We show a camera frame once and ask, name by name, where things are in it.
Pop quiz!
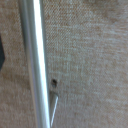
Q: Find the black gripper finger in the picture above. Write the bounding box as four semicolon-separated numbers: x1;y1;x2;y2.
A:
0;35;6;72

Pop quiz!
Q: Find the beige textured drawer front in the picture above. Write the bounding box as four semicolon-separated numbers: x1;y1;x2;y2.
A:
0;0;128;128

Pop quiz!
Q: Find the silver metal drawer handle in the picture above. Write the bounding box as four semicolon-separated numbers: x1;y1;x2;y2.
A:
18;0;60;128

